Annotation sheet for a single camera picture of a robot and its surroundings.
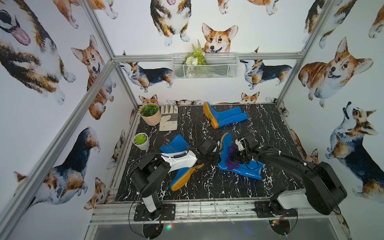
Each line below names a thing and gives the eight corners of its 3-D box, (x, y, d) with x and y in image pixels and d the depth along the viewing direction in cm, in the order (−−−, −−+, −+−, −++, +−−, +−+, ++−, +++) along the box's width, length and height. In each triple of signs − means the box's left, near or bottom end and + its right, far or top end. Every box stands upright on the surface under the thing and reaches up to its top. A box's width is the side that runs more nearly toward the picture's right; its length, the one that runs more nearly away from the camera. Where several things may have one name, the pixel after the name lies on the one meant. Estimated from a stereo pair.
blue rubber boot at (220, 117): (213, 130, 108) (214, 124, 104) (203, 108, 122) (203, 103, 117) (246, 120, 114) (248, 114, 109) (232, 101, 128) (233, 95, 123)
